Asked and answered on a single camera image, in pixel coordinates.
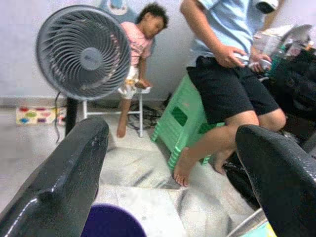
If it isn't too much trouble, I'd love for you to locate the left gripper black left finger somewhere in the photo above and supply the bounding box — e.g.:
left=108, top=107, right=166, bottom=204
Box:
left=0, top=117, right=110, bottom=237

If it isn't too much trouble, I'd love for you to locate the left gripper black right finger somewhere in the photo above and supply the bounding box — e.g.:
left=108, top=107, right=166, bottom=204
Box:
left=236, top=125, right=316, bottom=237

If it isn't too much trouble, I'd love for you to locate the shiny black plastic bag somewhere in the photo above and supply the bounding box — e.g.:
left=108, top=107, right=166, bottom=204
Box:
left=223, top=158, right=260, bottom=210

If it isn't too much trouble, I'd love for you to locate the colourful shape puzzle board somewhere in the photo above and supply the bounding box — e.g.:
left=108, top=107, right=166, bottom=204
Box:
left=15, top=106, right=67, bottom=127

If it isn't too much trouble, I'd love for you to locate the purple plastic bucket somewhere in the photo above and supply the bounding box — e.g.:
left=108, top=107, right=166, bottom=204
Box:
left=87, top=202, right=148, bottom=237

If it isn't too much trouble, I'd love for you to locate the large black bag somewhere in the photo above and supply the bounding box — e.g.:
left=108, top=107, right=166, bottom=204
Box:
left=261, top=48, right=316, bottom=158

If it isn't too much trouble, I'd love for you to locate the barefoot person in black shorts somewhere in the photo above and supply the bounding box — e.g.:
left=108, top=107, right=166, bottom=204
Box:
left=172, top=0, right=287, bottom=187

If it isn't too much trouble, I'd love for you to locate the white handheld controller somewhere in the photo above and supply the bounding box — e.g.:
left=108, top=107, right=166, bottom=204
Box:
left=249, top=59, right=272, bottom=72
left=233, top=53, right=250, bottom=66

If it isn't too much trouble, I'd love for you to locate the green plastic stool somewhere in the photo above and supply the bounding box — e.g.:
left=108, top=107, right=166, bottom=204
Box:
left=150, top=74, right=227, bottom=171

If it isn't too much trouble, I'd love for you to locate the grey standing fan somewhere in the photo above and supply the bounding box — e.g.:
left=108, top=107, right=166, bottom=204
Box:
left=36, top=4, right=131, bottom=138

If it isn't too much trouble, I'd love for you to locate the clear plastic box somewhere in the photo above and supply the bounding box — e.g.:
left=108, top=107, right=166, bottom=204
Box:
left=253, top=29, right=284, bottom=60

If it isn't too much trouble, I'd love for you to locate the sleeping child in pink shirt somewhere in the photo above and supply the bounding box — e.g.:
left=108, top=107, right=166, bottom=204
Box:
left=116, top=2, right=170, bottom=139

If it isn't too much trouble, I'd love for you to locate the black fan power cable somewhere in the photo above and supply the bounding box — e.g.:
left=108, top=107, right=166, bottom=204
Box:
left=54, top=91, right=62, bottom=144

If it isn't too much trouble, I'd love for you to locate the white metal frame chair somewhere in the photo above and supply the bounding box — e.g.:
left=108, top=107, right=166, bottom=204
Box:
left=82, top=87, right=151, bottom=138

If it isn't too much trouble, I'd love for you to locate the black tangled floor cable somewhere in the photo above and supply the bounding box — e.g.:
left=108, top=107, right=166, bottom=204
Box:
left=128, top=103, right=173, bottom=130

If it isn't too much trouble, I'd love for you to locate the blue wall sticker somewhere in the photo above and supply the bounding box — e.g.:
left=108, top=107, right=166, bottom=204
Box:
left=101, top=0, right=129, bottom=15

